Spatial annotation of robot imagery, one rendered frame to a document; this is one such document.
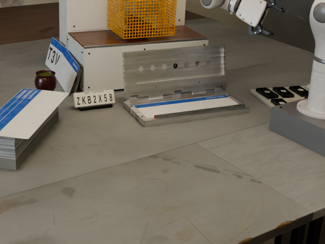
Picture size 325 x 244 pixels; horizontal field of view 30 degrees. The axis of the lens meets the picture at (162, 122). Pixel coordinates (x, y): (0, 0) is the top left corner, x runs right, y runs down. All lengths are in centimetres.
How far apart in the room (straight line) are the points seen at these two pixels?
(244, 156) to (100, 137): 49
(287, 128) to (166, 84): 51
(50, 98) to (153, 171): 47
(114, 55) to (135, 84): 19
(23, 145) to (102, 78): 65
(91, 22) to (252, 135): 88
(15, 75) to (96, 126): 63
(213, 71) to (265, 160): 60
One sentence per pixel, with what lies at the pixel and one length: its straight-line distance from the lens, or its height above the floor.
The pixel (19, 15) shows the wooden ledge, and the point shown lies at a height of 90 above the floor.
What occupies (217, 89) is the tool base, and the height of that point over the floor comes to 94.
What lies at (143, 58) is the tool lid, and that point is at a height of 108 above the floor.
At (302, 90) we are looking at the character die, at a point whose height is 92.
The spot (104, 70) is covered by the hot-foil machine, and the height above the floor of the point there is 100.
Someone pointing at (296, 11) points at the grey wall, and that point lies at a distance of 487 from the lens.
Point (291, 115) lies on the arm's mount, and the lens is 215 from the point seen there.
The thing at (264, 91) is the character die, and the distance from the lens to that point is 254.
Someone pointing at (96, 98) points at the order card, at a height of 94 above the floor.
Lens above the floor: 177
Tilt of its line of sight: 23 degrees down
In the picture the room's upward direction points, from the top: 3 degrees clockwise
